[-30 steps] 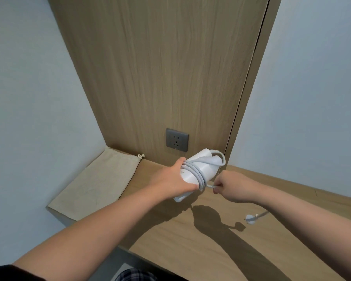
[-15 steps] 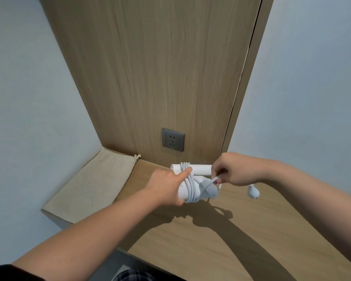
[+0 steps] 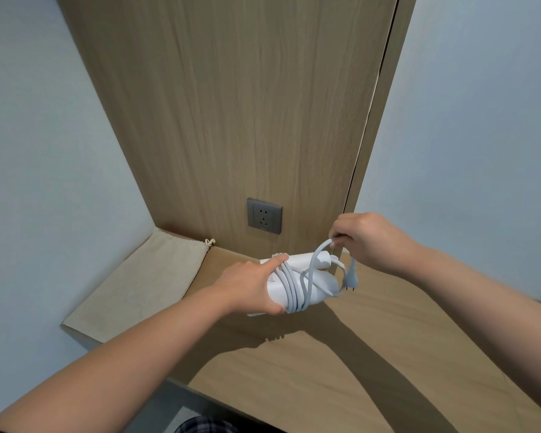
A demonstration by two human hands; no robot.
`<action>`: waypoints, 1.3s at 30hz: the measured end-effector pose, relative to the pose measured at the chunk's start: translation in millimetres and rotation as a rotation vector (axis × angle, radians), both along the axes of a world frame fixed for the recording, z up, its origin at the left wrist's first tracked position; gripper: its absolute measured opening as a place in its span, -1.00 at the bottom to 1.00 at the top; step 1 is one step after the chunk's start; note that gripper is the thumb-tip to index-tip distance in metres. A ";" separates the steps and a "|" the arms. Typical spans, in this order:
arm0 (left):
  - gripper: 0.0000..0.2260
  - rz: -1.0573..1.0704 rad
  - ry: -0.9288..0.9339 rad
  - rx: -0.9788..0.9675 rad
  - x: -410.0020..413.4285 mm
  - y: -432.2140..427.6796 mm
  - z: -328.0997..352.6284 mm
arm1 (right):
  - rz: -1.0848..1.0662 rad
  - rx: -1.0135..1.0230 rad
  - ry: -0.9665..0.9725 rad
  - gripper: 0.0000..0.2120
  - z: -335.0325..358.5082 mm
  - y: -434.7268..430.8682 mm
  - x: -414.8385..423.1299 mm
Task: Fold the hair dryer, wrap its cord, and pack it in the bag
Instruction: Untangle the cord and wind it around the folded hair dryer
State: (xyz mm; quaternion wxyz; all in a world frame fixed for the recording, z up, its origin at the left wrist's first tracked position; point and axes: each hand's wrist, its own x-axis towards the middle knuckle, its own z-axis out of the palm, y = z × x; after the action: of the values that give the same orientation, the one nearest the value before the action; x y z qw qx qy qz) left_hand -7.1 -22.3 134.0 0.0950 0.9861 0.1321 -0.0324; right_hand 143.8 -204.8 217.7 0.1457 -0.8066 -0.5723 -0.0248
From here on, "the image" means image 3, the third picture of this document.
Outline person's left hand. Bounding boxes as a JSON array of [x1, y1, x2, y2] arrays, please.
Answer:
[[209, 255, 294, 317]]

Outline person's right hand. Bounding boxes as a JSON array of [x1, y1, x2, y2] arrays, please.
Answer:
[[328, 213, 417, 279]]

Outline white power cable with plug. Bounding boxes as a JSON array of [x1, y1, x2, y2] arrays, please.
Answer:
[[270, 237, 358, 314]]

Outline person's right forearm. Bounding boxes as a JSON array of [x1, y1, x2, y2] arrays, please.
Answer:
[[406, 244, 541, 423]]

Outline person's left forearm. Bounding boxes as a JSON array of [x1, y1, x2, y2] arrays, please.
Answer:
[[0, 286, 226, 433]]

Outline person's plaid trousers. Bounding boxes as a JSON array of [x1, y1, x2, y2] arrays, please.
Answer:
[[173, 416, 254, 433]]

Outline grey wall socket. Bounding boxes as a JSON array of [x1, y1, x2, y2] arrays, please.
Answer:
[[246, 197, 283, 235]]

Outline beige cloth drawstring bag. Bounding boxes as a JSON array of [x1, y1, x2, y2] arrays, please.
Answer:
[[62, 229, 217, 344]]

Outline wooden wall panel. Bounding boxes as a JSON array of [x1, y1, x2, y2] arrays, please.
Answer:
[[55, 0, 419, 266]]

